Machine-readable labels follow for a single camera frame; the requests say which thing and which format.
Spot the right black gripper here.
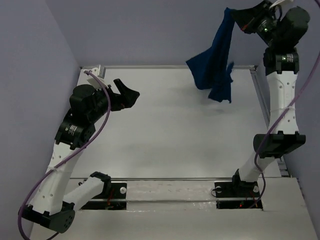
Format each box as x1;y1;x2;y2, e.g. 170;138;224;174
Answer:
230;0;280;48

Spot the blue t shirt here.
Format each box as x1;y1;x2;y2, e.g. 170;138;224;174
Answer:
186;7;235;103

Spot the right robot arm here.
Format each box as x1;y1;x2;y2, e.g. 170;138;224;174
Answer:
230;0;311;196

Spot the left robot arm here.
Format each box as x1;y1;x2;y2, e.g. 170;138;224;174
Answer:
21;78;140;234

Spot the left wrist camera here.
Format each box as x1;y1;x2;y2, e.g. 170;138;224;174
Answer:
83;64;106;79

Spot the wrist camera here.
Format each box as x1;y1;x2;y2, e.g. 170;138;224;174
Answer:
83;64;106;79
269;0;294;9

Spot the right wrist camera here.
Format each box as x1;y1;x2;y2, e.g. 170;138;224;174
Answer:
269;0;294;9

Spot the aluminium rail back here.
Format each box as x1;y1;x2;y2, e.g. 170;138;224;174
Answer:
79;64;258;70

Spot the aluminium rail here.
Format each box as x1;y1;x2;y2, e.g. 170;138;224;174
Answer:
79;64;258;70
71;176;291;181

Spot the aluminium rail front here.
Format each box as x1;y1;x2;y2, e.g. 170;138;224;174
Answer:
71;176;291;181

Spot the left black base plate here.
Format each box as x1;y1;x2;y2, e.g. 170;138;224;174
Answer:
81;181;127;211

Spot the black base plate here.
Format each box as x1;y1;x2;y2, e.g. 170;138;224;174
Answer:
210;181;263;210
81;181;127;211

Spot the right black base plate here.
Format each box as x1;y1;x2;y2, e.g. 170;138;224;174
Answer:
210;181;263;210

